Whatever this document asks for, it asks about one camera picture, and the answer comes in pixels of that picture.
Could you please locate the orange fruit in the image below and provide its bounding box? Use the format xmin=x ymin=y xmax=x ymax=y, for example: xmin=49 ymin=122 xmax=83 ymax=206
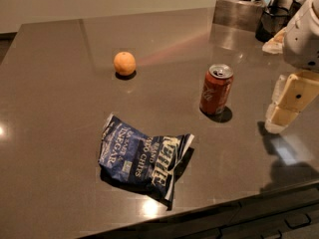
xmin=114 ymin=52 xmax=137 ymax=77

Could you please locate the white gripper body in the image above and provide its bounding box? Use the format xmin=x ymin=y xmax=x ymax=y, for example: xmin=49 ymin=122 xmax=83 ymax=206
xmin=283 ymin=0 xmax=319 ymax=72

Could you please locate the steel snack dispenser stand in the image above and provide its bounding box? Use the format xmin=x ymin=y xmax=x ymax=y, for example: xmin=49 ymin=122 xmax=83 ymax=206
xmin=212 ymin=0 xmax=263 ymax=32

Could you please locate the white snack packet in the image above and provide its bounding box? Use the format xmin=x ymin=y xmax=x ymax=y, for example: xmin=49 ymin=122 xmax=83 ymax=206
xmin=262 ymin=28 xmax=286 ymax=55

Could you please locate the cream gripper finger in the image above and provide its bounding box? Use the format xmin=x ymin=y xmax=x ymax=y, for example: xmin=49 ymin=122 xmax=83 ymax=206
xmin=272 ymin=75 xmax=287 ymax=104
xmin=265 ymin=71 xmax=319 ymax=133

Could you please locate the black mesh basket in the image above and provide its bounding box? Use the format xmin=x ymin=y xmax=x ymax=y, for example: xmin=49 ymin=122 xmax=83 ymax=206
xmin=255 ymin=6 xmax=289 ymax=43

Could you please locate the blue kettle chips bag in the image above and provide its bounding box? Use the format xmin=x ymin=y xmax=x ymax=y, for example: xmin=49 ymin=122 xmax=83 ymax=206
xmin=98 ymin=114 xmax=194 ymax=203

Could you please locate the dark drawer front with handles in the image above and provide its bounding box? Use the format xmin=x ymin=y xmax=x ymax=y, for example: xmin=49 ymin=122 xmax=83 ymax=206
xmin=80 ymin=182 xmax=319 ymax=239

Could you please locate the red coke can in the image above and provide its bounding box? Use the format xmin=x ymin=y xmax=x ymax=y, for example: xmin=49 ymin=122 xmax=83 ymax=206
xmin=199 ymin=64 xmax=233 ymax=116

